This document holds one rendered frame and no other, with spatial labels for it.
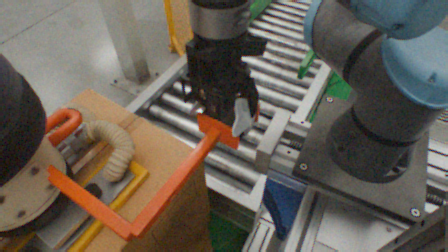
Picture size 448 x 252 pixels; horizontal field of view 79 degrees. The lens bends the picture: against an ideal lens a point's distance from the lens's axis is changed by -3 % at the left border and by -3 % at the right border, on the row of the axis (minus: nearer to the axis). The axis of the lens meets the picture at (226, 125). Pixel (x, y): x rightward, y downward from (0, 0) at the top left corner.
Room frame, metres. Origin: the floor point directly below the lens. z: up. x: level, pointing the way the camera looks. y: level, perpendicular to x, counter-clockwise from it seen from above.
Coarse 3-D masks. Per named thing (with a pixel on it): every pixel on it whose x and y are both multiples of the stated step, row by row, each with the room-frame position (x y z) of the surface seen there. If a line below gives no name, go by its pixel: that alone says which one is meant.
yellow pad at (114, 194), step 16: (96, 176) 0.28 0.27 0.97; (128, 176) 0.28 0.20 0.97; (144, 176) 0.28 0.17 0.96; (96, 192) 0.23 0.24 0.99; (112, 192) 0.24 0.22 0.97; (128, 192) 0.25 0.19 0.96; (112, 208) 0.21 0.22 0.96; (96, 224) 0.18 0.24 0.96; (32, 240) 0.15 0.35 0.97; (80, 240) 0.15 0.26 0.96
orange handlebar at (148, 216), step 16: (64, 112) 0.35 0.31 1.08; (80, 112) 0.36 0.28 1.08; (48, 128) 0.32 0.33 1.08; (64, 128) 0.31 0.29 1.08; (208, 144) 0.28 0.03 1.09; (192, 160) 0.24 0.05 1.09; (48, 176) 0.21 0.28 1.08; (64, 176) 0.21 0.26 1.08; (176, 176) 0.21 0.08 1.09; (64, 192) 0.19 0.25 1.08; (80, 192) 0.19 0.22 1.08; (160, 192) 0.19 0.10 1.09; (176, 192) 0.19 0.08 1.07; (96, 208) 0.16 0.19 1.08; (144, 208) 0.16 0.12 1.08; (160, 208) 0.16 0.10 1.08; (112, 224) 0.14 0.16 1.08; (128, 224) 0.14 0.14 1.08; (144, 224) 0.14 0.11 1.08; (128, 240) 0.12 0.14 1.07
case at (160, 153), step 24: (96, 96) 0.54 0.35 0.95; (120, 120) 0.45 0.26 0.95; (144, 120) 0.45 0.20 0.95; (144, 144) 0.38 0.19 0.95; (168, 144) 0.38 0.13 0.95; (72, 168) 0.31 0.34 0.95; (96, 168) 0.31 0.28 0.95; (168, 168) 0.31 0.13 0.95; (144, 192) 0.26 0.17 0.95; (192, 192) 0.31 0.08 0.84; (168, 216) 0.24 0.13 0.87; (192, 216) 0.29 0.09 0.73; (0, 240) 0.15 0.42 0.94; (96, 240) 0.16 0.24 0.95; (120, 240) 0.16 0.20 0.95; (144, 240) 0.18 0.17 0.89; (168, 240) 0.21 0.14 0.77; (192, 240) 0.27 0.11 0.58
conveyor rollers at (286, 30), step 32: (288, 0) 1.89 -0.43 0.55; (256, 32) 1.49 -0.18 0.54; (288, 32) 1.49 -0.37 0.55; (256, 64) 1.19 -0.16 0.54; (288, 64) 1.19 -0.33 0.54; (320, 64) 1.20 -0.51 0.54; (288, 96) 0.94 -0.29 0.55; (160, 128) 0.75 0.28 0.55; (192, 128) 0.75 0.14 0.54; (224, 160) 0.58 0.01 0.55
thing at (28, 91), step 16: (32, 96) 0.28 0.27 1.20; (16, 112) 0.24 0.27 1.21; (32, 112) 0.25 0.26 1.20; (16, 128) 0.21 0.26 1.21; (32, 128) 0.23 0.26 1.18; (0, 144) 0.19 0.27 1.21; (16, 144) 0.20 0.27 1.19; (0, 160) 0.17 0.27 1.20; (16, 160) 0.18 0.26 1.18; (0, 176) 0.16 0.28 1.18
